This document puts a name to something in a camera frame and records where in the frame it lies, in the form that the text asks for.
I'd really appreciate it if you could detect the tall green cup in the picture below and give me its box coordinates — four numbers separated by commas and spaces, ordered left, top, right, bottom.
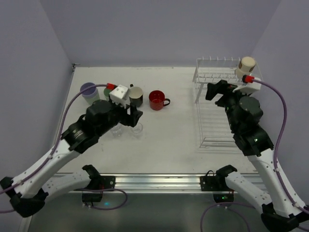
103, 87, 112, 101

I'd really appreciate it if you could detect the black mug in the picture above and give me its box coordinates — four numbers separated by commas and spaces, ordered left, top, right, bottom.
129, 84, 143, 107

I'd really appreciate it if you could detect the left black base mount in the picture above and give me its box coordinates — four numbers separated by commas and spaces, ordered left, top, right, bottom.
82, 175, 115, 206

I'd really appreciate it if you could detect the red mug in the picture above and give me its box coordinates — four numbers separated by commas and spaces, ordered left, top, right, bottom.
149, 90, 171, 111

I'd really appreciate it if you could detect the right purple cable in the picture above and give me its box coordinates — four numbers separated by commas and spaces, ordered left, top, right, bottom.
200, 74, 309, 232

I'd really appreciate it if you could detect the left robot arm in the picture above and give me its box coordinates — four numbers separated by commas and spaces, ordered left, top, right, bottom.
0, 100, 143, 218

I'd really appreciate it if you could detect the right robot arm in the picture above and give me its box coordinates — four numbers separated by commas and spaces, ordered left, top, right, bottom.
206, 80, 309, 232

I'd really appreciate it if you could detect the clear glass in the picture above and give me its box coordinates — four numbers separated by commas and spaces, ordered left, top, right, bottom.
110, 124, 123, 137
131, 123, 143, 137

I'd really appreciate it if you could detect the cream cup with brown band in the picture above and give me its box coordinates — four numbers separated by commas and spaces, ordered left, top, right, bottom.
235, 56, 256, 79

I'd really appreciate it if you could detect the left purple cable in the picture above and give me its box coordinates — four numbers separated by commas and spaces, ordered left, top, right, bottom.
0, 82, 128, 215

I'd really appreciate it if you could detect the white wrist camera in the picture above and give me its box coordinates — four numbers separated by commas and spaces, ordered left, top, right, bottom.
232, 75, 261, 95
109, 85, 129, 107

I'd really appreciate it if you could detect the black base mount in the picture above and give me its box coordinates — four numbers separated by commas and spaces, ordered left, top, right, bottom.
199, 170, 234, 203
82, 175, 115, 206

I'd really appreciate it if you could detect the purple cup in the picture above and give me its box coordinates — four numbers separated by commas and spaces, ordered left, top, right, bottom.
80, 82, 100, 105

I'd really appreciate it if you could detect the white wire dish rack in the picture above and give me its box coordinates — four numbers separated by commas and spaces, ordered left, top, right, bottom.
192, 56, 262, 149

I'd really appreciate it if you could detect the aluminium rail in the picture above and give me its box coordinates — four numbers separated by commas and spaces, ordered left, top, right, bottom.
30, 173, 266, 194

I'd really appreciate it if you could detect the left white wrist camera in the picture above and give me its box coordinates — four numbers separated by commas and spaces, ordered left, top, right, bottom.
109, 85, 129, 107

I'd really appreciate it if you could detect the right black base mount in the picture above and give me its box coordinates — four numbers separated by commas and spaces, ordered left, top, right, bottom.
199, 170, 234, 203

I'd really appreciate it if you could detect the purple cable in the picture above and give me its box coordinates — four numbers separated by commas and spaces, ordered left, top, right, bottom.
0, 82, 128, 215
200, 74, 309, 232

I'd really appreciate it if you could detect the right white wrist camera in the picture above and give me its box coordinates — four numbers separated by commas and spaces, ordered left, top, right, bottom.
232, 75, 261, 95

